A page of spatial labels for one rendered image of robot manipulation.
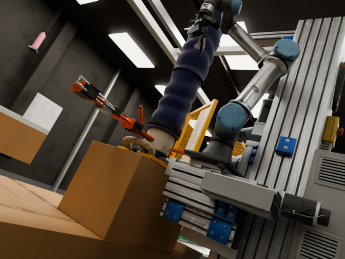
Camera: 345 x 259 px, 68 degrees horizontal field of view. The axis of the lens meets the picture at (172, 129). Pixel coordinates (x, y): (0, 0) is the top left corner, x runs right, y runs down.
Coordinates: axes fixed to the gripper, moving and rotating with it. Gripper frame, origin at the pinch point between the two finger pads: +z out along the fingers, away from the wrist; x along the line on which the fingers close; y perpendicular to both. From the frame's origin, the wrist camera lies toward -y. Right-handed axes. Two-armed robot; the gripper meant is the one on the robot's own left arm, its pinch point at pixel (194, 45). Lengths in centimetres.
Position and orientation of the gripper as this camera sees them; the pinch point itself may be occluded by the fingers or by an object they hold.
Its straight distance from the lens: 132.6
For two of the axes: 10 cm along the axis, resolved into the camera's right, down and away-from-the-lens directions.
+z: -3.8, 8.8, -2.8
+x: -4.7, -4.5, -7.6
